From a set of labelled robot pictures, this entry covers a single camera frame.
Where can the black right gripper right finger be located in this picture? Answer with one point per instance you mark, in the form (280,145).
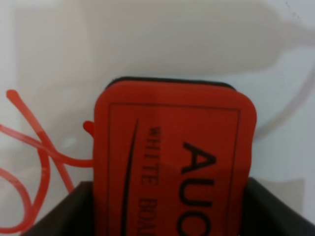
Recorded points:
(263,214)

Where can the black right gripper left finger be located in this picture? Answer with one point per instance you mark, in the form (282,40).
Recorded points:
(78,214)

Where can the red whiteboard eraser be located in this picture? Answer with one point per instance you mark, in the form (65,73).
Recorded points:
(171,158)

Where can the whiteboard with grey frame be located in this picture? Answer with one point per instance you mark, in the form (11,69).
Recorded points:
(59,55)

